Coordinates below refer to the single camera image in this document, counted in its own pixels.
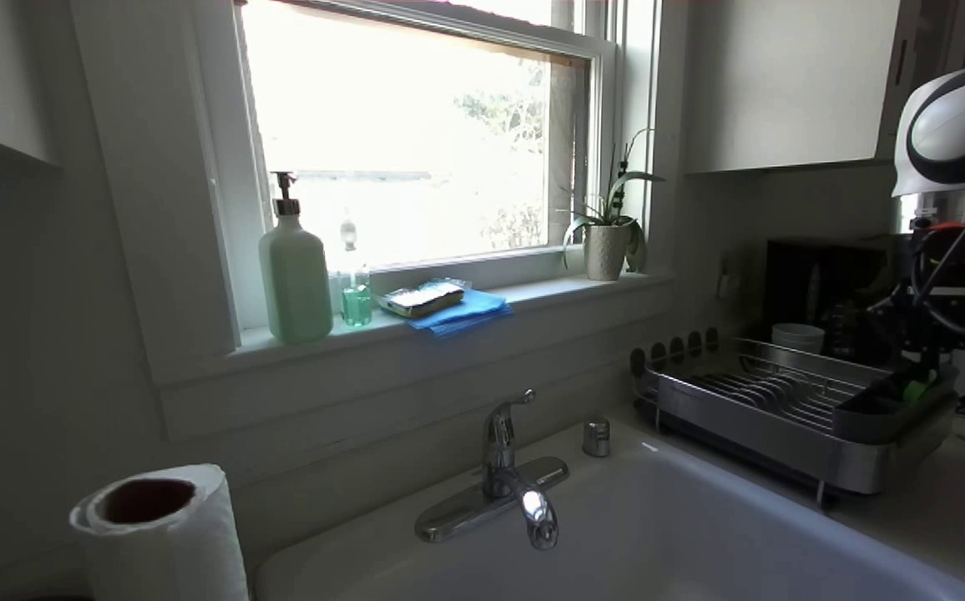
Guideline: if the white paper towel roll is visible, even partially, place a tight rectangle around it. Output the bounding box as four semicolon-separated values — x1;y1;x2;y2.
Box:
67;460;253;601

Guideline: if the chrome sink faucet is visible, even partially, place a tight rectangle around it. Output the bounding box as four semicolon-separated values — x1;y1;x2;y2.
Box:
412;385;576;554

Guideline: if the potted plant in white pot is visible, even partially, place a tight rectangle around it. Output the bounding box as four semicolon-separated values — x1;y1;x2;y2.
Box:
563;126;665;284

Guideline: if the small teal bottle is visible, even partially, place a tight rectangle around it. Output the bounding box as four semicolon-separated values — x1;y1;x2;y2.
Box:
336;222;381;331

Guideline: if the dark grey utensil caddy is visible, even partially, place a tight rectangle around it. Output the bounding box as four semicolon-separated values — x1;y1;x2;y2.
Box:
831;366;963;447

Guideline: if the steel dish drying rack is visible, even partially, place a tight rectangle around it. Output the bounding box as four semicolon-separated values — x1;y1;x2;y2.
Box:
628;328;963;507

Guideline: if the light green cup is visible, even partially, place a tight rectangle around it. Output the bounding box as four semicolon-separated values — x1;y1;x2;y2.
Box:
770;320;828;357

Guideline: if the white wall outlet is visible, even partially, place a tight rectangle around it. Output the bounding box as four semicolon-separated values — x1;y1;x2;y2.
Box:
713;252;750;307

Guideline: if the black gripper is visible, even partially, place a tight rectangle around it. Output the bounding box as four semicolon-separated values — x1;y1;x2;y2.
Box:
884;263;959;397

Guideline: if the white kitchen sink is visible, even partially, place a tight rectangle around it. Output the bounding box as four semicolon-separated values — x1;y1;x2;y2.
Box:
257;431;965;601

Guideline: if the dark sponge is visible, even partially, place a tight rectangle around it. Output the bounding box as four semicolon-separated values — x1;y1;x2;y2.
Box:
377;277;469;323

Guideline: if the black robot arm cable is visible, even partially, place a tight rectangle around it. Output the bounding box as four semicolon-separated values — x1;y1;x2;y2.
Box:
892;179;965;346

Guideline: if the black coffee maker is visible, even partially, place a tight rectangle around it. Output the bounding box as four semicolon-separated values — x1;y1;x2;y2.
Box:
763;233;899;350

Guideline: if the tall green soap dispenser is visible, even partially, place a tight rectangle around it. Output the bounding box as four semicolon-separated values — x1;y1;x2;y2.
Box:
257;166;339;349

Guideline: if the white framed window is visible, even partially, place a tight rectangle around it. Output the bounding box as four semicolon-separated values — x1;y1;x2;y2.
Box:
183;0;667;366

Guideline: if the chrome sink sprayer cap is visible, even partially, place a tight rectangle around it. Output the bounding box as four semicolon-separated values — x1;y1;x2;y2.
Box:
577;415;617;460

